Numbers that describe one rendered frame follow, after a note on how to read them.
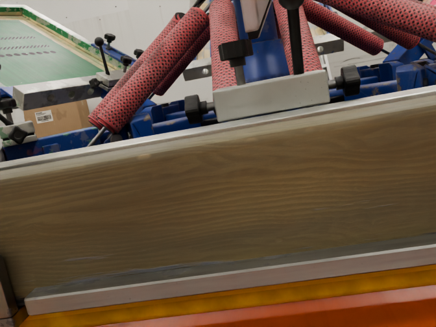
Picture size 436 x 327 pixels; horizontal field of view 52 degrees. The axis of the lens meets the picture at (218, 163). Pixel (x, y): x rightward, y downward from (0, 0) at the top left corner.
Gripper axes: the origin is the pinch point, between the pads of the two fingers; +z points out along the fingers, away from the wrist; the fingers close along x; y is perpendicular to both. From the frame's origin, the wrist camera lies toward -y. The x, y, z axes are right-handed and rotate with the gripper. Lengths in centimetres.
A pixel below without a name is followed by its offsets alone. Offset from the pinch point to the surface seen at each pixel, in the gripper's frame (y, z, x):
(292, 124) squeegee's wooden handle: -0.5, 5.9, 0.4
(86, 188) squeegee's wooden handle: 10.5, 7.4, 1.1
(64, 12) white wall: 178, -84, -413
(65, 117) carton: 182, 14, -370
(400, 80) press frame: -24, 9, -61
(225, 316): 4.8, 16.5, -0.5
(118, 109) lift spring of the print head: 28, 6, -58
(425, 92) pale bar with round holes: -14.2, 7.7, -21.0
